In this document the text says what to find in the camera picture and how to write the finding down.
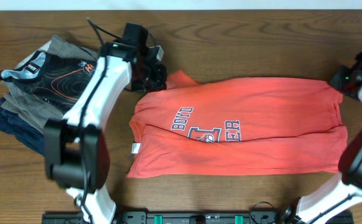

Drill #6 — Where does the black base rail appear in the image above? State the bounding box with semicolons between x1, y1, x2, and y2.
41;211;354;224

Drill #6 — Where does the red soccer t-shirt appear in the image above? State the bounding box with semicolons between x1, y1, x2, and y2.
128;71;348;178

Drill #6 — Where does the navy blue folded shirt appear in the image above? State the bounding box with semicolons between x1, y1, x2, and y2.
0;98;45;156

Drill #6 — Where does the grey-brown folded shirt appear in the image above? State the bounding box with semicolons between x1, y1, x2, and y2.
1;35;98;132

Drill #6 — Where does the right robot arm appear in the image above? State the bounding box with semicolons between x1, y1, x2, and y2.
276;52;362;224

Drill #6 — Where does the black orange patterned folded shirt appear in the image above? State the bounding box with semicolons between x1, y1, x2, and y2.
0;50;97;113

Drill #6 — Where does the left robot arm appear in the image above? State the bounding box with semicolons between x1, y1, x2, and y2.
41;23;167;223

